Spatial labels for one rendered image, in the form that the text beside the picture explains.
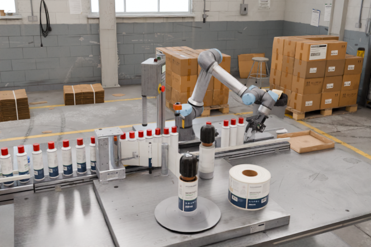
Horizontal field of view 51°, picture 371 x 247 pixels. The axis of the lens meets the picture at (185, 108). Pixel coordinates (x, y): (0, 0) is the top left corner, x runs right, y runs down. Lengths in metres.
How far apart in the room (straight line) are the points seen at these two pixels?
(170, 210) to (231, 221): 0.28
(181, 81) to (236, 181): 3.89
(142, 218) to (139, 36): 6.11
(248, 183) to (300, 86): 4.20
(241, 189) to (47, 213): 0.94
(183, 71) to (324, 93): 2.16
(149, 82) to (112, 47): 5.38
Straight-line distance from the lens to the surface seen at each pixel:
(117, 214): 1.90
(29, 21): 7.44
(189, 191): 1.78
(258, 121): 2.57
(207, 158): 2.14
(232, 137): 2.54
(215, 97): 5.98
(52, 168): 2.25
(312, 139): 3.03
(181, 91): 5.72
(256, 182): 1.89
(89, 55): 7.59
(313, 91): 6.06
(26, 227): 1.99
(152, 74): 2.22
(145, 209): 1.92
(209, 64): 2.52
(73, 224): 1.96
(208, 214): 1.87
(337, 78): 6.33
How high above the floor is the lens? 1.90
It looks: 17 degrees down
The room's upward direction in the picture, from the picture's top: 1 degrees clockwise
